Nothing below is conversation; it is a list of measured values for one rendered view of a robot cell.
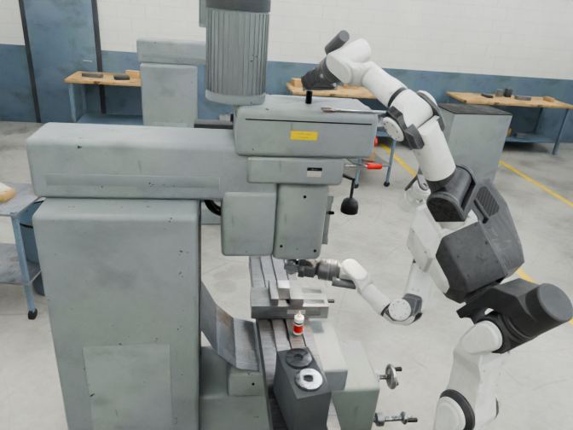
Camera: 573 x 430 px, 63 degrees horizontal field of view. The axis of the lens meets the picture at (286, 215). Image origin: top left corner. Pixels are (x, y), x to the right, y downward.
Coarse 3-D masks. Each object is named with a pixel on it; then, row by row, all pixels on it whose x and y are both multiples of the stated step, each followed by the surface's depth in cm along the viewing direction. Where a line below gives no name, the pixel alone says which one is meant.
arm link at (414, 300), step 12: (408, 276) 174; (420, 276) 171; (408, 288) 171; (420, 288) 169; (396, 300) 169; (408, 300) 168; (420, 300) 167; (396, 312) 167; (408, 312) 166; (420, 312) 173; (408, 324) 176
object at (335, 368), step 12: (312, 324) 221; (324, 324) 222; (324, 336) 214; (324, 348) 207; (336, 348) 207; (324, 360) 200; (336, 360) 201; (228, 372) 197; (240, 372) 190; (252, 372) 191; (324, 372) 195; (336, 372) 196; (228, 384) 195; (240, 384) 191; (252, 384) 191; (336, 384) 198
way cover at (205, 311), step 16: (208, 304) 200; (208, 320) 191; (224, 320) 208; (240, 320) 217; (208, 336) 182; (224, 336) 198; (240, 336) 206; (224, 352) 188; (240, 352) 197; (256, 352) 200; (240, 368) 189; (256, 368) 192
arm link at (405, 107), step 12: (372, 72) 126; (384, 72) 126; (372, 84) 126; (384, 84) 124; (396, 84) 123; (384, 96) 124; (396, 96) 122; (408, 96) 121; (396, 108) 122; (408, 108) 121; (420, 108) 122; (396, 120) 121; (408, 120) 122; (420, 120) 123
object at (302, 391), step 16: (288, 352) 162; (304, 352) 163; (288, 368) 157; (304, 368) 158; (288, 384) 153; (304, 384) 149; (320, 384) 150; (288, 400) 154; (304, 400) 147; (320, 400) 149; (288, 416) 155; (304, 416) 150; (320, 416) 153
